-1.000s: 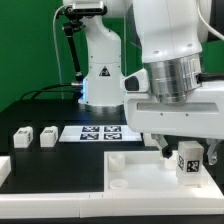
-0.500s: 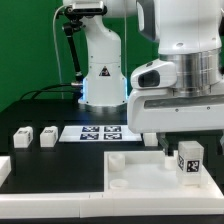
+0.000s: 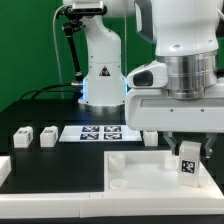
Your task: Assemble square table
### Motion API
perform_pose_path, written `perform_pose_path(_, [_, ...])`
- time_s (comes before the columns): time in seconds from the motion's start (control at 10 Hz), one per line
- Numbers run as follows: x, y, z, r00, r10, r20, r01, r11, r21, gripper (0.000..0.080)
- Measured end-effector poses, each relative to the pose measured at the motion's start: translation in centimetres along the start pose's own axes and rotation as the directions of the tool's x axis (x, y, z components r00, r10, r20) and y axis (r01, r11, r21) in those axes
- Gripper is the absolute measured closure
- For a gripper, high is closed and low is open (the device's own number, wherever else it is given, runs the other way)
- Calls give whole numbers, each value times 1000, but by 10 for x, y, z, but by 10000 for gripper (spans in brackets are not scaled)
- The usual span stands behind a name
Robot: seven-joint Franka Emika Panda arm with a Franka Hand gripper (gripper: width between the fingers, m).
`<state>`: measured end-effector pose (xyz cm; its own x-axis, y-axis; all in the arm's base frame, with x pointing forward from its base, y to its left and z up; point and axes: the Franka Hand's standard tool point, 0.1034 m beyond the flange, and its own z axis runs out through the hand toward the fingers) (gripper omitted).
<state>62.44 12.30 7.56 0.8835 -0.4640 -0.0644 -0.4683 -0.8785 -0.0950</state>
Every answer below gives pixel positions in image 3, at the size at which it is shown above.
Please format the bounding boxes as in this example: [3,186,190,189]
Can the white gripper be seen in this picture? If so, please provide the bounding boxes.
[125,61,224,158]

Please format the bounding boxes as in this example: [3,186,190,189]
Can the white square tabletop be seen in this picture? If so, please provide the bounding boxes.
[103,150,209,193]

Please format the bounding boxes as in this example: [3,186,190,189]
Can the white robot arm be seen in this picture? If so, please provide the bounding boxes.
[63,0,224,133]

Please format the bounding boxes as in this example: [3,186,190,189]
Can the white plate with fiducial tags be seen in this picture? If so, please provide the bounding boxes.
[59,125,141,142]

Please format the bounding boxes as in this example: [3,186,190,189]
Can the white L-shaped obstacle wall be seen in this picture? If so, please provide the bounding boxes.
[0,152,224,219]

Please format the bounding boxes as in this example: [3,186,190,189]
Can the black cable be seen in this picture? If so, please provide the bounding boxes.
[19,83,84,101]

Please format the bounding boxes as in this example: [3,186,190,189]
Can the grey camera on mount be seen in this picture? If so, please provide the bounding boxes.
[72,0,104,11]

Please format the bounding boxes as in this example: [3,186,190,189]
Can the white cable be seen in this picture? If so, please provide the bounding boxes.
[52,4,69,100]

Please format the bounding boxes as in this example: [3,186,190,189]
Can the white wall piece left edge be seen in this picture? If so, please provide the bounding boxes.
[0,156,11,187]

